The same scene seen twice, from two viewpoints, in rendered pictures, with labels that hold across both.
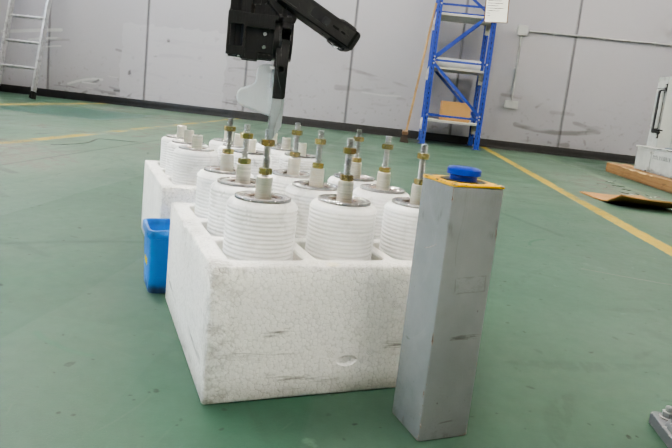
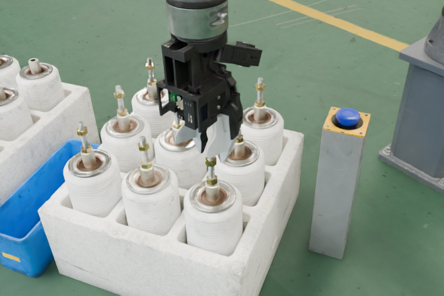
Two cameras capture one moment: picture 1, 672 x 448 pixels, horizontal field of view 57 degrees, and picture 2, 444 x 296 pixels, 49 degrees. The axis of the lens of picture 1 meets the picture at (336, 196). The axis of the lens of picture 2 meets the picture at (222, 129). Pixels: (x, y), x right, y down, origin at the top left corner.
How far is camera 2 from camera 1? 0.74 m
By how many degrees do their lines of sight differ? 48
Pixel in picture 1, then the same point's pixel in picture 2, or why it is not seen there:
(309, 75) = not seen: outside the picture
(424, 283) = (336, 188)
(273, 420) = not seen: outside the picture
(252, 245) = (233, 235)
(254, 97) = (217, 146)
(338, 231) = (256, 180)
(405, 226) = (270, 141)
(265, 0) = (205, 66)
